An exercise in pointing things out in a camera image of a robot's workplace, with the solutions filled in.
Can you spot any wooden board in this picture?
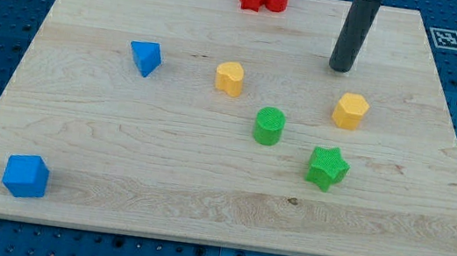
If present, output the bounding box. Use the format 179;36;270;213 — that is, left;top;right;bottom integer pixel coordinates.
0;0;457;256

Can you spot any yellow hexagon block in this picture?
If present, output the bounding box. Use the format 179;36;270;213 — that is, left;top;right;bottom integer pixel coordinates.
332;92;370;131

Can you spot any green cylinder block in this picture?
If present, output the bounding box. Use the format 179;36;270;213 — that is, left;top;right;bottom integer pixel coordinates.
253;106;286;146

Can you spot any yellow heart block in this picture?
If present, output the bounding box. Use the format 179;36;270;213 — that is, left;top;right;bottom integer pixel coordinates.
214;61;245;97

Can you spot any green star block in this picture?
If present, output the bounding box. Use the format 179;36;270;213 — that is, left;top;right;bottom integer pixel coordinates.
305;146;351;192

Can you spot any blue triangle block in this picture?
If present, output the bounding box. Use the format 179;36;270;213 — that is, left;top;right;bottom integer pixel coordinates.
131;40;162;77

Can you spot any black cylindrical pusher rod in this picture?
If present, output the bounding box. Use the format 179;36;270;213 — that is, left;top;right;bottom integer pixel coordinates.
329;0;382;73

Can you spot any blue cube block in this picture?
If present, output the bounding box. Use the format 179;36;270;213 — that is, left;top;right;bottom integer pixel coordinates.
1;154;49;198

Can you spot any white fiducial marker tag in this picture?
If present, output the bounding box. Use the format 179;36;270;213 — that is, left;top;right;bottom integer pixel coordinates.
430;27;457;51

